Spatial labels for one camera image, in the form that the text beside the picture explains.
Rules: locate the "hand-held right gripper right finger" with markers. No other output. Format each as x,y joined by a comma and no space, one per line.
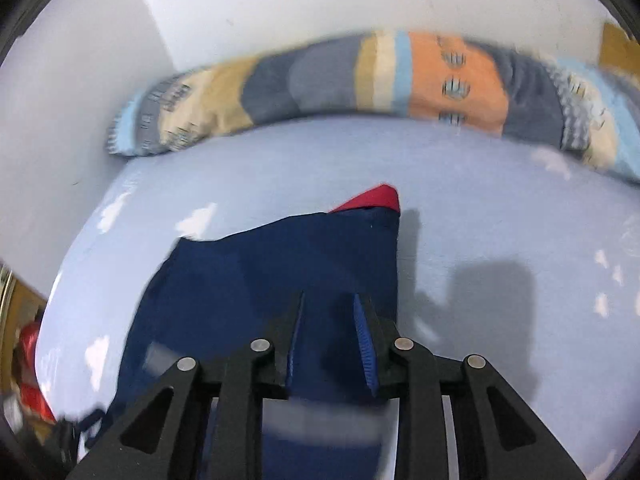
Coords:
365,345

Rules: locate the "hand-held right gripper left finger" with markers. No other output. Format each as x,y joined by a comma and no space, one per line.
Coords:
294,347

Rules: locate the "navy blue jacket red lining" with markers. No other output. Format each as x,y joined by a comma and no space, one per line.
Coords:
280,280

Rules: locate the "light blue cloud-print bed sheet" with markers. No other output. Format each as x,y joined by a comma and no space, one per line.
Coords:
475,240

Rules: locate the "patchwork patterned rolled blanket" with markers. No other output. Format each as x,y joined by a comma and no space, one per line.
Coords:
380,85

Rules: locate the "red object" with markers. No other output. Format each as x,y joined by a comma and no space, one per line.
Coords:
34,375

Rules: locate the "brown wooden headboard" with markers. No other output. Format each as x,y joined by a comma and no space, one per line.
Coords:
617,45

